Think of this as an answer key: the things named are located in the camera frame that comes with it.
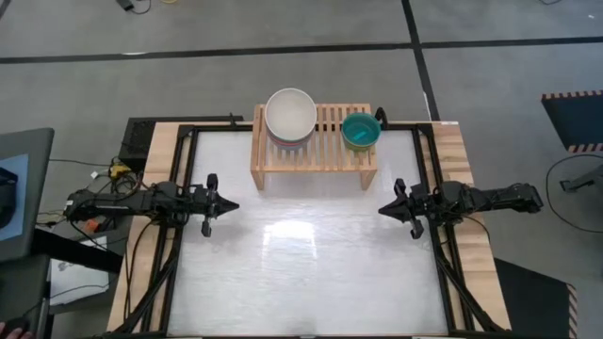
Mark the large white bowl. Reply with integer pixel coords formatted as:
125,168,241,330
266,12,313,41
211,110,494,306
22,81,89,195
264,87,318,142

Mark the white paper sheet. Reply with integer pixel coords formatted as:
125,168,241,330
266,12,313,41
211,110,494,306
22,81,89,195
49,234,113,307

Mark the black aluminium table frame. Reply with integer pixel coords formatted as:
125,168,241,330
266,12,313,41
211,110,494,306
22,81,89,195
106,121,508,339

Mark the black beam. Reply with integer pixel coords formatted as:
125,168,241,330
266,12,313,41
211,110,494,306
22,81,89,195
30,228,124,274

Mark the black electronics box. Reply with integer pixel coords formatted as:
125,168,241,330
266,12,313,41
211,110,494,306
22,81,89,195
117,115,246,173

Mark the yellow cable connector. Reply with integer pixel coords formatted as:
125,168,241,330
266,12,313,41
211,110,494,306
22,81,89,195
108,162,133,179

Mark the thin black cable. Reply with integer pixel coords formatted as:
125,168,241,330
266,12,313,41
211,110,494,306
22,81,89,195
49,158,112,169

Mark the small cyan bowl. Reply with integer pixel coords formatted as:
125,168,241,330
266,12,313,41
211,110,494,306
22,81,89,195
341,111,382,150

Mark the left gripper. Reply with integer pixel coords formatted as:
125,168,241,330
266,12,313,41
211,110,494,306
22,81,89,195
190,172,240,237

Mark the black floor mat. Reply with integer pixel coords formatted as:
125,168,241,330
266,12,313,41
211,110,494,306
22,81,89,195
492,257,579,339

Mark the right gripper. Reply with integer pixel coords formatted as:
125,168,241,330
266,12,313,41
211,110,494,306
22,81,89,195
378,177,440,240

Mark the dark blue striped-edge mat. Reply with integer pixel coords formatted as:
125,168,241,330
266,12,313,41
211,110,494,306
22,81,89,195
541,89,603,154

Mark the grey side desk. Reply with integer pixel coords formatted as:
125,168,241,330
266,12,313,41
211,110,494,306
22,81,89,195
0,127,56,263

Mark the black round object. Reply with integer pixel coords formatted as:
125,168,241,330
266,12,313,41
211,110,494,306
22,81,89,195
0,167,19,230

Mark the white glossy work sheet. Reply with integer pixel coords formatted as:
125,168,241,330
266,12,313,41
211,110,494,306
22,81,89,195
167,130,449,336

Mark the small yellow bowl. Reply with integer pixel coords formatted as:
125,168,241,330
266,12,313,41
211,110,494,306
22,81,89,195
345,138,379,153

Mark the wooden slatted shelf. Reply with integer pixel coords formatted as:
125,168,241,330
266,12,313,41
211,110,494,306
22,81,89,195
250,103,379,191

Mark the grey stand foot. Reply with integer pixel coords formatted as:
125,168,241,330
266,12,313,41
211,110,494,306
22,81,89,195
560,164,603,192

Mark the black looped floor cable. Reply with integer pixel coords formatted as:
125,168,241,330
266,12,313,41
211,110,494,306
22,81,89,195
545,153,603,235

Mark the blue pad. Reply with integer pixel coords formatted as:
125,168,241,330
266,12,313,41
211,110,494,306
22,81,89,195
0,153,30,242

